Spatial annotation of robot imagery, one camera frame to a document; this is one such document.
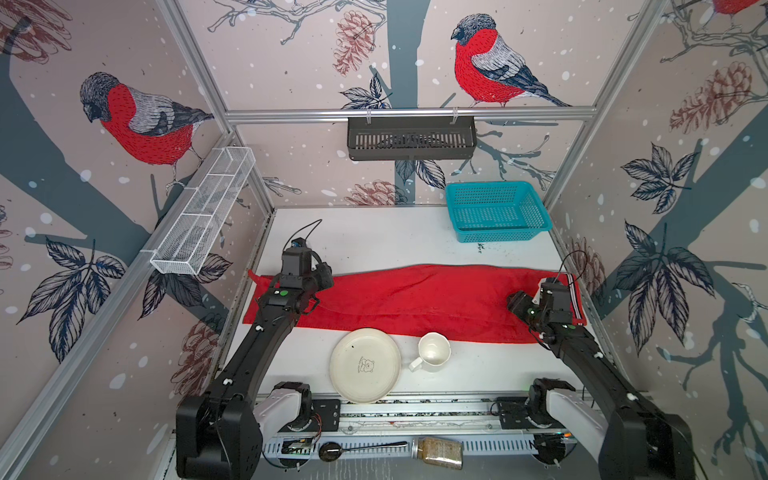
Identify white wire mesh shelf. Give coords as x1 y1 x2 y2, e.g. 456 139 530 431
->
150 146 255 275

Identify black spoon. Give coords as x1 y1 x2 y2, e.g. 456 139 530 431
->
317 441 409 463

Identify teal plastic basket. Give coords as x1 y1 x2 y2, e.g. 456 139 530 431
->
446 181 553 243

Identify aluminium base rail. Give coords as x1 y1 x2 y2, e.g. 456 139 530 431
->
258 396 584 469

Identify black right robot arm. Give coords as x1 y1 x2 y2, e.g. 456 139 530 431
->
507 277 696 479

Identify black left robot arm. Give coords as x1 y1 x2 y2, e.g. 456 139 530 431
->
176 250 333 479

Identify red trousers with striped trim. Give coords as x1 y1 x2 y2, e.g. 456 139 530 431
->
242 263 588 345

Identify cream round plate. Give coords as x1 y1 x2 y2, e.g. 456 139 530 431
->
329 328 402 404

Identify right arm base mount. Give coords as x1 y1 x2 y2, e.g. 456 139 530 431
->
489 378 576 430

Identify glass jar with grains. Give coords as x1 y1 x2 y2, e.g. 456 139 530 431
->
413 437 463 470

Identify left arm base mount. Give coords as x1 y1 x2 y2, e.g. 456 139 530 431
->
254 382 341 439

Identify black hanging wall basket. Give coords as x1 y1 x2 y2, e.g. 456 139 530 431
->
347 116 477 161

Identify cream ceramic mug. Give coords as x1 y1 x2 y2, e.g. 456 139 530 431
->
408 332 452 373

